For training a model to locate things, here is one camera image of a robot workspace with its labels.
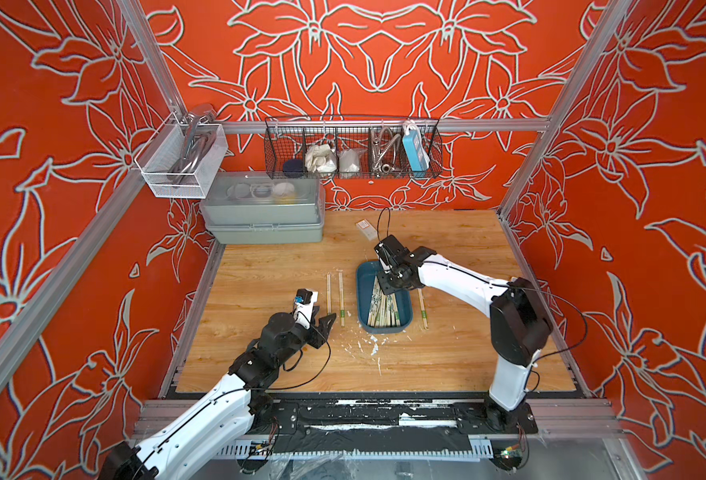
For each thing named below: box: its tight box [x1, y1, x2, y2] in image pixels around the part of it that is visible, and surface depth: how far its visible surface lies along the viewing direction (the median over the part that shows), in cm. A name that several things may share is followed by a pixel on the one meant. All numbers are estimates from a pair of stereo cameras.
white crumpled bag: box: [304, 144, 337, 173], surface depth 92 cm
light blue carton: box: [402, 122, 431, 177], surface depth 89 cm
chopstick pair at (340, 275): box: [338, 272, 345, 327], surface depth 97 cm
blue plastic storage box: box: [356, 260, 413, 334], surface depth 92 cm
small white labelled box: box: [355, 218, 378, 241], surface depth 116 cm
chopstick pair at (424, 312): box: [417, 288, 429, 330], surface depth 94 cm
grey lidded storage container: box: [200, 171, 326, 244], surface depth 103 cm
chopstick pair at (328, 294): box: [326, 273, 332, 316], surface depth 97 cm
